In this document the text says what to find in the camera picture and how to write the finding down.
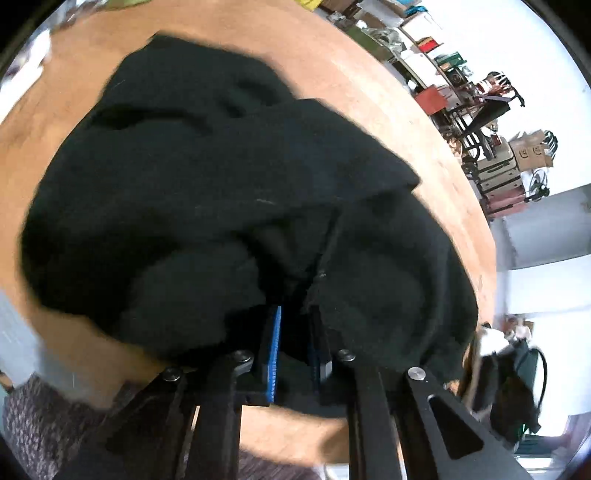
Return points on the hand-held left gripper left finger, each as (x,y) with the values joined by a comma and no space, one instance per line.
(273,355)

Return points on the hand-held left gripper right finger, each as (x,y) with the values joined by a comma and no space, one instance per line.
(317,369)

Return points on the black garment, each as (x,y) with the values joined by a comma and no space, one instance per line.
(207,184)

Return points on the dark blurred object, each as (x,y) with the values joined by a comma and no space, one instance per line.
(508,387)

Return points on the beige cabinet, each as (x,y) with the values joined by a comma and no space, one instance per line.
(496,173)

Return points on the black fan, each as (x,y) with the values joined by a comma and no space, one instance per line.
(536,184)

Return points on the red box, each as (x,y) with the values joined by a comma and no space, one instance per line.
(429,99)

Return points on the cardboard box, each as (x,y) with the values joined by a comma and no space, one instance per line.
(531,154)

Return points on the black chair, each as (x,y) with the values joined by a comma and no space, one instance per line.
(489,110)

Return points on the cluttered storage shelf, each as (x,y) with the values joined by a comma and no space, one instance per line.
(369,27)

